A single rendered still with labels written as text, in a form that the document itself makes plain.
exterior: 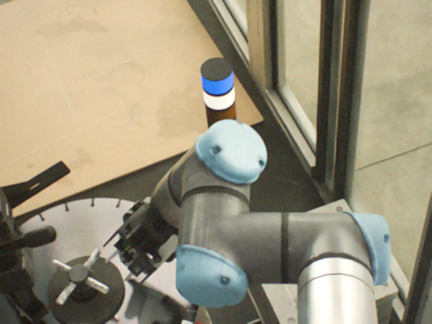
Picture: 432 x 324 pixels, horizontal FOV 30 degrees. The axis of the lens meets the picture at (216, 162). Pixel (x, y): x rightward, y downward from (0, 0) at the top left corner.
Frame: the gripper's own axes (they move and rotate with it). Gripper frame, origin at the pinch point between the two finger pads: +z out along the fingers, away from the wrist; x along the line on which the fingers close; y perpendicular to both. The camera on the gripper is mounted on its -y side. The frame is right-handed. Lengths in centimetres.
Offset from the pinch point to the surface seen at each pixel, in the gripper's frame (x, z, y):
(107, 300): 2.0, 3.1, 6.0
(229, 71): -7.9, -20.9, -19.4
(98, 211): -8.2, 7.1, -6.2
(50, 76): -38, 39, -42
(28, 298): -5.7, 0.2, 15.2
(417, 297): 31.5, -20.8, -13.5
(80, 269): -3.6, 1.3, 6.3
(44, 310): -3.2, 2.4, 13.9
